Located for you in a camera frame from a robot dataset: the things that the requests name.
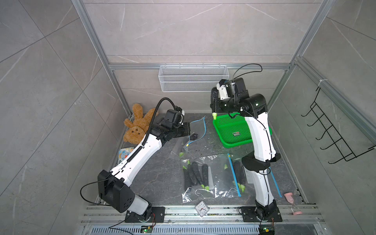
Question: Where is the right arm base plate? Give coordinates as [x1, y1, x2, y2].
[239, 206, 283, 222]

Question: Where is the colourful tissue pack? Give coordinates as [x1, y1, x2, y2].
[117, 147, 134, 164]

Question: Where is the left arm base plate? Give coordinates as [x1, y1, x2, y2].
[125, 207, 165, 223]

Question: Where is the brown teddy bear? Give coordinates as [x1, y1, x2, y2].
[123, 103, 155, 145]

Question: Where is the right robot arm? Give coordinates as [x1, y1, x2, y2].
[210, 74, 281, 221]

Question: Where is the black wall hook rack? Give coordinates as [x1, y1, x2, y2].
[301, 88, 376, 165]

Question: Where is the pink sand timer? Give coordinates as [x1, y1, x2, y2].
[284, 193, 303, 215]

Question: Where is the green plastic basket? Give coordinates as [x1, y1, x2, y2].
[212, 113, 274, 149]

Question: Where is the dark eggplant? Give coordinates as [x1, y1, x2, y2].
[233, 161, 246, 193]

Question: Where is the small white clock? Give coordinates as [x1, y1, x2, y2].
[195, 201, 210, 217]

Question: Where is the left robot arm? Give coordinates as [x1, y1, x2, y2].
[94, 98, 190, 222]

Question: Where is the white wire wall basket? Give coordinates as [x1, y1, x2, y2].
[158, 65, 229, 93]

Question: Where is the eggplant lifted from basket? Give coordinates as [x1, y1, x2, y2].
[210, 87, 219, 120]

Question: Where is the clear zip-top bag blue zipper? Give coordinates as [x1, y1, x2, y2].
[223, 153, 282, 197]

